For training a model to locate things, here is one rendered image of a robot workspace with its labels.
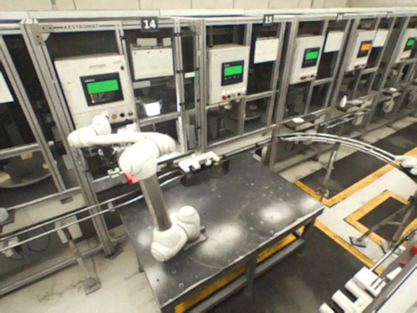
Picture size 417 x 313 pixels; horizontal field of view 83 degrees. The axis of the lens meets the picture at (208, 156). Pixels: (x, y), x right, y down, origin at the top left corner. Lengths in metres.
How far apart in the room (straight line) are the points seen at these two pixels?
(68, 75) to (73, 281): 1.81
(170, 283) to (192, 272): 0.15
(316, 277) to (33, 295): 2.50
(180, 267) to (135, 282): 0.88
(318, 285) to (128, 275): 1.72
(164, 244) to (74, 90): 1.14
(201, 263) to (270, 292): 0.90
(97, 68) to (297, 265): 2.37
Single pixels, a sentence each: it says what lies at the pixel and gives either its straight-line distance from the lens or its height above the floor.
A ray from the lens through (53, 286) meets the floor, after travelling 2.78.
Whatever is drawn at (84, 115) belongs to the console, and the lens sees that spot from 1.88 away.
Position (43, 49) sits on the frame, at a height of 1.90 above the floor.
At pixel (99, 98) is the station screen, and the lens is 1.83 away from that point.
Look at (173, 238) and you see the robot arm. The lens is 1.53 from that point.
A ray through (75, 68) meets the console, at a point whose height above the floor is 1.78.
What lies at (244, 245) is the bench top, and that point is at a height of 0.68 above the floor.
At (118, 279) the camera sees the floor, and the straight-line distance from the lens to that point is 2.58.
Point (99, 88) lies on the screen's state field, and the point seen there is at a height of 1.64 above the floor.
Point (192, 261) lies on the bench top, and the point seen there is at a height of 0.68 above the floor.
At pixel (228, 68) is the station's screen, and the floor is 1.65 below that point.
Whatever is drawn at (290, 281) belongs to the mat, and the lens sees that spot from 2.53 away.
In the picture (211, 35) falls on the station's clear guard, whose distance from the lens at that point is 2.15.
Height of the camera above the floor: 2.11
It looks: 32 degrees down
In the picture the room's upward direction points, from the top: straight up
